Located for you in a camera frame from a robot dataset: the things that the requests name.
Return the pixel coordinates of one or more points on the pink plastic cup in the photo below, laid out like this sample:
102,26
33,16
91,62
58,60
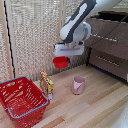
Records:
78,85

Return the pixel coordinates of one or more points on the brown drawer front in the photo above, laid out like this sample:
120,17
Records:
110,45
110,68

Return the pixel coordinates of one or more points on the beige woven blind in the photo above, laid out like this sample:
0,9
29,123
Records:
33,40

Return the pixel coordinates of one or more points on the red basket with blue rim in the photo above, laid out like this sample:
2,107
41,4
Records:
21,101

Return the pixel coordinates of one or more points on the orange-red bowl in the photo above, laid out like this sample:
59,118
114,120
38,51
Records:
61,62

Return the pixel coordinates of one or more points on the white black Franka robot arm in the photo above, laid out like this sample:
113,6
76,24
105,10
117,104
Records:
80,23

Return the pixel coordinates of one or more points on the dark brown dresser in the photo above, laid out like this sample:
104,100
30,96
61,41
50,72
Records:
110,50

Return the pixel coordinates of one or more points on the yellow orange snack packet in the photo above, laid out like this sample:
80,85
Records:
47,85

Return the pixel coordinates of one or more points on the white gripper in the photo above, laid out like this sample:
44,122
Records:
69,49

